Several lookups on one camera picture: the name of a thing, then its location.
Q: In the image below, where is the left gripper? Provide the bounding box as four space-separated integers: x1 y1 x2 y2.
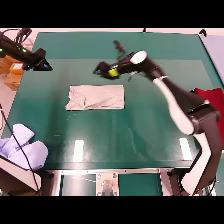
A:
31 47 54 72

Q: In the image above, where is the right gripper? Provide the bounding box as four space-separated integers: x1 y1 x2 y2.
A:
92 61 120 81

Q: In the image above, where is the white garment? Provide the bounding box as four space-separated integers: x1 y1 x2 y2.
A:
64 84 126 112

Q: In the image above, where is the brown cardboard box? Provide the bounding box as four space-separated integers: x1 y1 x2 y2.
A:
0 54 26 92

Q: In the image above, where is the lavender garment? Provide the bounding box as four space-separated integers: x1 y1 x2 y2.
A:
0 123 50 171

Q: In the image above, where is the red garment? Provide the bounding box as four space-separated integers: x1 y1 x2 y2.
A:
193 87 224 151

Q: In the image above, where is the black cable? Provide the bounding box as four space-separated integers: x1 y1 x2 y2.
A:
0 105 42 194

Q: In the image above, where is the silver frame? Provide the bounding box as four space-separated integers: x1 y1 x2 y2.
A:
45 167 202 197

